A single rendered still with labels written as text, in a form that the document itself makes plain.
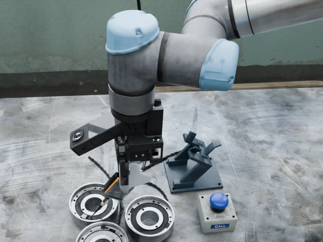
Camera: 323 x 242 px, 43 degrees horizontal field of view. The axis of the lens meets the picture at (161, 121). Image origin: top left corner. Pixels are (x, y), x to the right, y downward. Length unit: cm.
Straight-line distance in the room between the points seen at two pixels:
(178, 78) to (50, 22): 187
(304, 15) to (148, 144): 32
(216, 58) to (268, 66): 220
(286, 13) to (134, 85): 26
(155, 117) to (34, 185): 43
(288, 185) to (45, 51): 180
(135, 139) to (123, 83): 13
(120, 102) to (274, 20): 27
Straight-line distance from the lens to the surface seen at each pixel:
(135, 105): 64
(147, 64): 59
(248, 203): 99
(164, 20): 243
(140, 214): 90
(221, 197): 89
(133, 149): 71
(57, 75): 261
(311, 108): 131
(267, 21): 68
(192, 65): 58
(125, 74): 60
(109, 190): 82
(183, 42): 59
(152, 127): 70
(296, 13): 67
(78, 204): 93
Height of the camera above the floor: 156
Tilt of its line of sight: 41 degrees down
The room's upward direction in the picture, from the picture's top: 4 degrees clockwise
